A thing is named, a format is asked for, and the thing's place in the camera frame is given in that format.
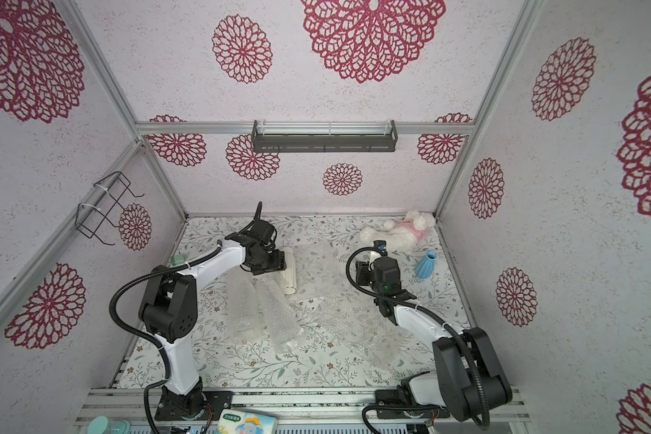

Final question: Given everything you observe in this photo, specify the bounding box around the white cream vase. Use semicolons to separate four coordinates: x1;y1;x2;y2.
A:
280;247;298;295

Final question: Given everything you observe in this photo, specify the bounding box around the blue vase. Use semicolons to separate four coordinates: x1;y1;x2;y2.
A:
415;251;438;280

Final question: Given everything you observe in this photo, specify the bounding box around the bubble wrap around vase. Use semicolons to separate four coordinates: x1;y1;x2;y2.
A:
254;276;406;369

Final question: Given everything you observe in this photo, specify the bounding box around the loose bubble wrap sheet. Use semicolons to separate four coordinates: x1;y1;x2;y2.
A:
226;269;265;344

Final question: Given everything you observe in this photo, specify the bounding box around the black wire wall basket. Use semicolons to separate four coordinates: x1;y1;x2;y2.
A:
74;170;145;246

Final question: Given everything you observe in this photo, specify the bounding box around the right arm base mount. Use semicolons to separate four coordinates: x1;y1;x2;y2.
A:
374;389;450;420

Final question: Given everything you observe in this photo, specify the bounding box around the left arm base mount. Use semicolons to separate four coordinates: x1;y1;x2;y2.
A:
155;380;234;421

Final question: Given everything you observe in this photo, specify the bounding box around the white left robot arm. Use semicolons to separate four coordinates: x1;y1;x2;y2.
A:
108;215;287;428

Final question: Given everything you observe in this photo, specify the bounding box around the teal bottle cap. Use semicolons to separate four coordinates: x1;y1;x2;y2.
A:
87;416;131;434

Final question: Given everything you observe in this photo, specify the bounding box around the white plush dog pink shirt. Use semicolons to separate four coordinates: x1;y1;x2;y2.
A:
359;211;436;253

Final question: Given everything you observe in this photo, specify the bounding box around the tissue pack with cartoon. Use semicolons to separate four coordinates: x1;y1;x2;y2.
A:
217;409;278;434

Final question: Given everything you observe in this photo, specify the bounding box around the black wall shelf rack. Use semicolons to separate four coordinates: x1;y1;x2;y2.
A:
251;120;399;154

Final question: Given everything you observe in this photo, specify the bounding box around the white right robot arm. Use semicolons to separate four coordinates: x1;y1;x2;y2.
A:
345;241;513;433

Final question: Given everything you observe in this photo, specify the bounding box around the green small box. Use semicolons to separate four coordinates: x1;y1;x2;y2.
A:
170;254;189;268

